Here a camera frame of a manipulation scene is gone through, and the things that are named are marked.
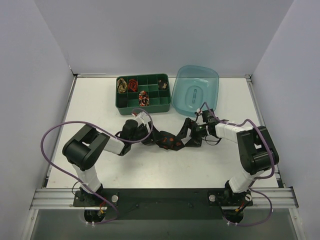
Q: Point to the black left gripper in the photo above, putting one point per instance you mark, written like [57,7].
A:
[155,136]

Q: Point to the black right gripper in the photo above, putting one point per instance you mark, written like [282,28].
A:
[194,132]

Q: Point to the dark floral orange tie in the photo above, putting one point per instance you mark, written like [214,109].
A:
[169,141]

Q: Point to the green compartment organizer box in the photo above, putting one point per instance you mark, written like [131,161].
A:
[147,91]

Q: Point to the teal transparent plastic tub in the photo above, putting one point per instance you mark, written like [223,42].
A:
[193,86]

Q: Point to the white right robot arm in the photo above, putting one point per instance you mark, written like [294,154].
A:
[257,152]

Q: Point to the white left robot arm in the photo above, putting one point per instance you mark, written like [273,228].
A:
[85,147]

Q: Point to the red white rolled tie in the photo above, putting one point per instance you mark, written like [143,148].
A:
[143,99]

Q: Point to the dark rolled tie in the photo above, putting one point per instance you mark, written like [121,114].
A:
[162,84]

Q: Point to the beige rolled tie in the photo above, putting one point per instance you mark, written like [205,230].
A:
[122,86]

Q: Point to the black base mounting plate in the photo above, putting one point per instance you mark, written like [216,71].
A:
[163,204]

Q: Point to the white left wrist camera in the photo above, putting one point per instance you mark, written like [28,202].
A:
[141,118]

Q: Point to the aluminium front rail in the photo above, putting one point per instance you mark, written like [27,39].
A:
[263,198]

